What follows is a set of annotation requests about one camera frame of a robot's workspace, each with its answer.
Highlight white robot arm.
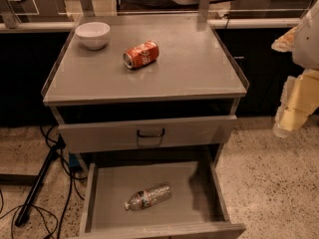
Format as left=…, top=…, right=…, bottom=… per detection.
left=271, top=1, right=319, bottom=137

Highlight grey drawer cabinet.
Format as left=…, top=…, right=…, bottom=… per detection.
left=41, top=14, right=250, bottom=171

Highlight grey open middle drawer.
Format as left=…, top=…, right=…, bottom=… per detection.
left=80, top=155, right=245, bottom=239

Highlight grey top drawer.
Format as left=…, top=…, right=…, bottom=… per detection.
left=59, top=116, right=237, bottom=153

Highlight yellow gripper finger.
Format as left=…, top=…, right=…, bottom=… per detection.
left=273, top=70, right=319, bottom=138
left=271, top=27, right=297, bottom=53

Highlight clear plastic water bottle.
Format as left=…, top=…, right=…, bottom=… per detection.
left=124, top=182, right=172, bottom=211

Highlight white ceramic bowl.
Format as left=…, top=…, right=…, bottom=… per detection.
left=75, top=22, right=111, bottom=50

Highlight orange soda can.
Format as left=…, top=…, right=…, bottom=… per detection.
left=123, top=41, right=160, bottom=70

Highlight black drawer handle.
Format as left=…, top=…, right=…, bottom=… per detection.
left=137, top=128, right=165, bottom=138

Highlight clear acrylic barrier panel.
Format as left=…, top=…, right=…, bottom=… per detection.
left=1, top=0, right=318, bottom=28

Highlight black floor cables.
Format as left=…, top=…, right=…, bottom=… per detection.
left=0, top=124, right=88, bottom=239

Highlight black tripod leg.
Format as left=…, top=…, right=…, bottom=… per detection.
left=15, top=141, right=66, bottom=227

